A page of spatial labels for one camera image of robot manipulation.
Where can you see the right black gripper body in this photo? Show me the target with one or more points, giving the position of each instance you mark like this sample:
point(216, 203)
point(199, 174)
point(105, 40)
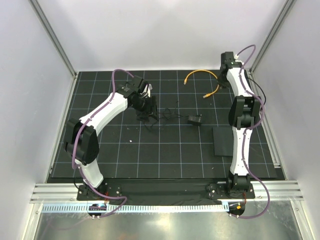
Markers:
point(222, 81)

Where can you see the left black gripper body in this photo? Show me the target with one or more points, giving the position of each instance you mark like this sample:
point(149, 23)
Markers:
point(142, 107)

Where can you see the black power adapter with cord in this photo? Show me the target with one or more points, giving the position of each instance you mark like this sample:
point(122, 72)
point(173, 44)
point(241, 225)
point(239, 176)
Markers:
point(168, 116)

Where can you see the black network switch box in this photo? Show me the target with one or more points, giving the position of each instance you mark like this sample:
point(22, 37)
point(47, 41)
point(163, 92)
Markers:
point(223, 141)

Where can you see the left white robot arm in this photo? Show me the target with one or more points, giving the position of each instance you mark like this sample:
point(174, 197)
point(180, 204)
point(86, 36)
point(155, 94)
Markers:
point(81, 135)

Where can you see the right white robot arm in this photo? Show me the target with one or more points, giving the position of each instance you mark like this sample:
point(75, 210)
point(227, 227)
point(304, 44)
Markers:
point(243, 116)

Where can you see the black grid cutting mat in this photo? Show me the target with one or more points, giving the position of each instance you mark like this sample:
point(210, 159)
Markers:
point(180, 150)

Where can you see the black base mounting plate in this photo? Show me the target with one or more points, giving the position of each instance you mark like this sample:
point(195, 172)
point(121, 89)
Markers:
point(162, 191)

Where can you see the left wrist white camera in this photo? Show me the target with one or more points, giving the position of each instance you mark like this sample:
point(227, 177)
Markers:
point(148, 89)

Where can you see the right aluminium frame post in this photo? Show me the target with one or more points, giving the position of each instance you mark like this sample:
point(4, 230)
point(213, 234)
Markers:
point(280, 19)

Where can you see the aluminium frame post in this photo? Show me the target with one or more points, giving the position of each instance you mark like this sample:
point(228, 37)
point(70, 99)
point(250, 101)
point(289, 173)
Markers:
point(280, 19)
point(52, 35)

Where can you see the white slotted cable duct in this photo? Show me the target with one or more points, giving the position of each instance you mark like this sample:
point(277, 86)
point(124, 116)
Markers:
point(91, 208)

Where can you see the aluminium front rail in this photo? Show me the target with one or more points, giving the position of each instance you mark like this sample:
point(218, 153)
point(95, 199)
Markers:
point(279, 190)

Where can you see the left aluminium frame post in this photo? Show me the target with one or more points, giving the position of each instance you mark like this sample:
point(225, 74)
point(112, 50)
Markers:
point(52, 35)

